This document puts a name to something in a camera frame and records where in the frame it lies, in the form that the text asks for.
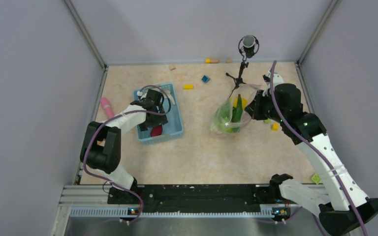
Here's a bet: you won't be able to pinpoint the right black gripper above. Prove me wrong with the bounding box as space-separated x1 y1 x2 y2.
245 89 286 123

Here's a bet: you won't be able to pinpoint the red fruit toy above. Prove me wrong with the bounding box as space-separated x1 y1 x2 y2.
150 125 163 137

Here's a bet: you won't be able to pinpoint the yellow lemon toy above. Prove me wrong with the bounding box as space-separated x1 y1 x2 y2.
233 97 248 109

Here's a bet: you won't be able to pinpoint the green cucumber toy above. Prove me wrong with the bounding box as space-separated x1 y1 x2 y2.
231 94 243 124

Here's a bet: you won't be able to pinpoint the clear zip top bag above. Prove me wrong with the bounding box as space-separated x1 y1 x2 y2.
210 84 260 135

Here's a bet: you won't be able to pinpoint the green lettuce toy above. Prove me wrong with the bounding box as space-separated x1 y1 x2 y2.
212 100 232 133

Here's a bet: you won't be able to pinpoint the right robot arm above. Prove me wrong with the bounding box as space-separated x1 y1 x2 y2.
245 83 378 236

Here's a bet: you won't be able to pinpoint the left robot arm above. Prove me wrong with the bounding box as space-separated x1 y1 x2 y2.
80 86 171 207

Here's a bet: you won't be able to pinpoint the blue plastic basket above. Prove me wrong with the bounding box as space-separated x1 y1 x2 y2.
136 82 184 145

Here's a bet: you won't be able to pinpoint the yellow cube block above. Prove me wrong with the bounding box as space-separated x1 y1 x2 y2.
271 123 280 131

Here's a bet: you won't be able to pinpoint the yellow block on table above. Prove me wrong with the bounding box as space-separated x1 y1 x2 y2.
183 84 194 89

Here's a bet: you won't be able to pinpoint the pink cylinder toy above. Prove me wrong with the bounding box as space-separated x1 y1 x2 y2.
100 97 115 119

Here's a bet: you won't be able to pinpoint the blue square block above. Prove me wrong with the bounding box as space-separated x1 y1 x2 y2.
201 75 210 83

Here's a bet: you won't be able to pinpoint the black microphone on tripod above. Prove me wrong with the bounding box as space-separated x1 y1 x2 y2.
225 34 260 96

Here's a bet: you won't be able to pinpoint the yellow wooden cylinder block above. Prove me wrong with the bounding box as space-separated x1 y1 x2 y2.
205 58 220 64

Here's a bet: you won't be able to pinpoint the green studded brick block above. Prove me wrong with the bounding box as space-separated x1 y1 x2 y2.
311 173 321 184

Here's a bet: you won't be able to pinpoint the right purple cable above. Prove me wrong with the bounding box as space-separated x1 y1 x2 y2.
270 60 370 236

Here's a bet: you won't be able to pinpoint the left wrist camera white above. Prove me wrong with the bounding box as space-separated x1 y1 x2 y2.
136 90 148 100

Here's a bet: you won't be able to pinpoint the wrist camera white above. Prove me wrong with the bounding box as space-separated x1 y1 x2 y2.
263 71 284 96
136 90 148 100

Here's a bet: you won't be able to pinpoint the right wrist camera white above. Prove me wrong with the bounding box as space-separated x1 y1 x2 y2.
263 71 284 96

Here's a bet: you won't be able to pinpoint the wooden block near wall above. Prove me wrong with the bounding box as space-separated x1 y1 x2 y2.
168 64 176 71

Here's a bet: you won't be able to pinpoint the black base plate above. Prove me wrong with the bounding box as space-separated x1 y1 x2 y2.
107 184 294 217

